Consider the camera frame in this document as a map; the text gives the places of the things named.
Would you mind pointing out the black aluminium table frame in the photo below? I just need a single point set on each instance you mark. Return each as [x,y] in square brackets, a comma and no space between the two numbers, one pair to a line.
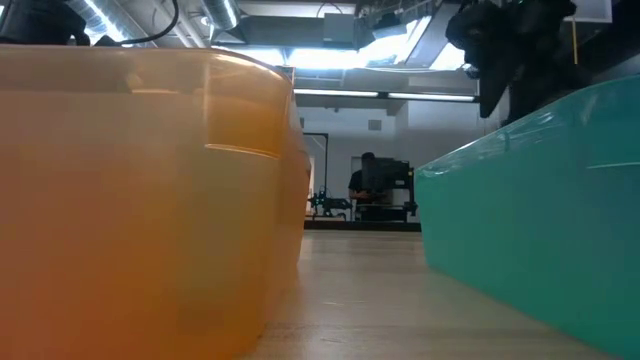
[365,225]

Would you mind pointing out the black background machine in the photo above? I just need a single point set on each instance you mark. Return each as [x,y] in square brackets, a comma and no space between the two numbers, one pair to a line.
[392,175]

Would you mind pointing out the green translucent plastic bin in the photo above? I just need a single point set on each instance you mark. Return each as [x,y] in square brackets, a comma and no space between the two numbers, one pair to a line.
[540,225]

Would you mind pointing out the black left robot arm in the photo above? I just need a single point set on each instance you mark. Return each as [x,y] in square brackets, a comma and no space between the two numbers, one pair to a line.
[40,22]

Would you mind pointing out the silver ventilation duct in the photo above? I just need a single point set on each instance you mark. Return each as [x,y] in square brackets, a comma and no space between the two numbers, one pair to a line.
[222,12]

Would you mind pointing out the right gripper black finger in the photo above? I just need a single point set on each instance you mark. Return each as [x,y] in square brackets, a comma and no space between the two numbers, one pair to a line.
[540,90]
[492,90]

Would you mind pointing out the small background robot arm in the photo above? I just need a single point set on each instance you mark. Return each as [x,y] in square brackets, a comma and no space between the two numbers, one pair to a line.
[327,203]

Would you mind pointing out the black background stand frame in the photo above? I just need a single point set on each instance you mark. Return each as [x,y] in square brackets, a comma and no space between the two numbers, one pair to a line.
[326,160]

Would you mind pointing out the orange translucent plastic bin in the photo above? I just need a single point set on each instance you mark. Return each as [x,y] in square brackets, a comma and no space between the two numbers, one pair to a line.
[125,225]

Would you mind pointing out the ceiling strip light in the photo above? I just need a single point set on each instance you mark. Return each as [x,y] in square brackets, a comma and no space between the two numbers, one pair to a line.
[431,97]
[335,93]

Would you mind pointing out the person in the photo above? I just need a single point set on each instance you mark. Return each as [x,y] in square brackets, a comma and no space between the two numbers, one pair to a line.
[357,182]

